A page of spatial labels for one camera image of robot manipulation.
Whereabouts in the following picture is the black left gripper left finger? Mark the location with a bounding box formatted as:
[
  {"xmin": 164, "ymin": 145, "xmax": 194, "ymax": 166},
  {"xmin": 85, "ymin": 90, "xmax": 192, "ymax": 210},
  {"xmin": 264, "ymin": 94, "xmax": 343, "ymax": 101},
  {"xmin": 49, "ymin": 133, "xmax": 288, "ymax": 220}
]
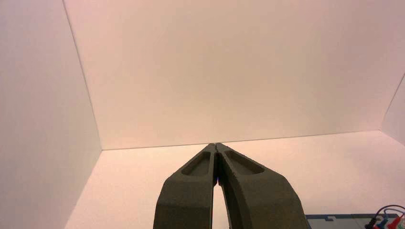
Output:
[{"xmin": 152, "ymin": 143, "xmax": 219, "ymax": 229}]

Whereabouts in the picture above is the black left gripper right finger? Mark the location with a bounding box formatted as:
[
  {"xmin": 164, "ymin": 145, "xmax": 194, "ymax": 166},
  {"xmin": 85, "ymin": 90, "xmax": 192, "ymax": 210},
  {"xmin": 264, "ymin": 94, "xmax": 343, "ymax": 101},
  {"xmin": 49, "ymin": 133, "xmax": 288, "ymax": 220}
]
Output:
[{"xmin": 216, "ymin": 142, "xmax": 311, "ymax": 229}]

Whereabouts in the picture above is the grey teal switch panel box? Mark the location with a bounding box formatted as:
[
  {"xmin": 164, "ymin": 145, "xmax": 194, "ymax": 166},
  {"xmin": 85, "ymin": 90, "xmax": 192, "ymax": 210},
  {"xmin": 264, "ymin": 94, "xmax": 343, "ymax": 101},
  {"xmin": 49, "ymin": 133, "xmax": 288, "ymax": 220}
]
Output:
[{"xmin": 305, "ymin": 213, "xmax": 405, "ymax": 229}]

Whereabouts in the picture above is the black banana plug cable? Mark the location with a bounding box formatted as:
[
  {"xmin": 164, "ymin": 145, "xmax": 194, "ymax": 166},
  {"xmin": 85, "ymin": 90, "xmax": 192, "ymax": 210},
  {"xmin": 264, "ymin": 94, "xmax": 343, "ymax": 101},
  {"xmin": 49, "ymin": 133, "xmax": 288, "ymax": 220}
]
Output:
[{"xmin": 364, "ymin": 217, "xmax": 380, "ymax": 229}]

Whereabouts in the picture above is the blue banana plug cable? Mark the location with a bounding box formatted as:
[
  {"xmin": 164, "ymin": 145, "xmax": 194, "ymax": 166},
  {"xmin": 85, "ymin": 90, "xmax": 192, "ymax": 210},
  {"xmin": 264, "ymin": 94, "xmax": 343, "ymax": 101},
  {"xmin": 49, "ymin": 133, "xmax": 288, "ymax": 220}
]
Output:
[{"xmin": 373, "ymin": 208, "xmax": 405, "ymax": 229}]

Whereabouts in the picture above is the red banana plug cable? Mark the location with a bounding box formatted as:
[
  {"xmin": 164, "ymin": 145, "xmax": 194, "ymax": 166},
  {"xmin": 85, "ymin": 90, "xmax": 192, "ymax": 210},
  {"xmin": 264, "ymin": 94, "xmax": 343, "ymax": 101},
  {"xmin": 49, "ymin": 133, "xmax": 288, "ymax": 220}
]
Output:
[{"xmin": 376, "ymin": 205, "xmax": 405, "ymax": 229}]

